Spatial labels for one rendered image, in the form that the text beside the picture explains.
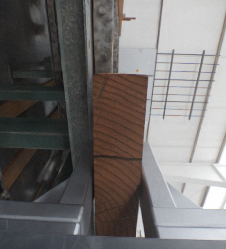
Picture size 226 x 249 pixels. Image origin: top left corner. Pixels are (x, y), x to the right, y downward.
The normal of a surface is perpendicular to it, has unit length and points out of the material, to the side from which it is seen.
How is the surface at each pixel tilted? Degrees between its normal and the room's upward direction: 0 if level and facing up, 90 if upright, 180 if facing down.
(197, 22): 89
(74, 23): 90
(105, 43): 90
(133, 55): 90
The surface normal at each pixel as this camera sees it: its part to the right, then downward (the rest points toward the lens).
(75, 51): -0.04, 0.44
